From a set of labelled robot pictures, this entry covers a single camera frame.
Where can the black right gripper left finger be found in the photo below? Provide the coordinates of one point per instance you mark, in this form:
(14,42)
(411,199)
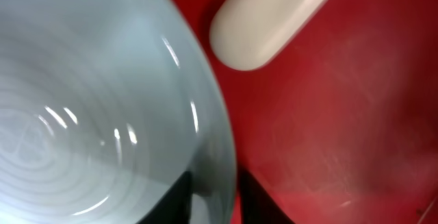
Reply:
(175,206)

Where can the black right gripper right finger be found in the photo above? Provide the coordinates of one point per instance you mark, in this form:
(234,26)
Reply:
(257,206)

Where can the light blue plate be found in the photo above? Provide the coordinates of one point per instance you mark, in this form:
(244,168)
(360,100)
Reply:
(104,105)

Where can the red serving tray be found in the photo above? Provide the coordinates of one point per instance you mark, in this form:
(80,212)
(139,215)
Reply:
(341,127)

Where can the white plastic spoon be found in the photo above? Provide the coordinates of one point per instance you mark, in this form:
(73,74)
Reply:
(246,34)

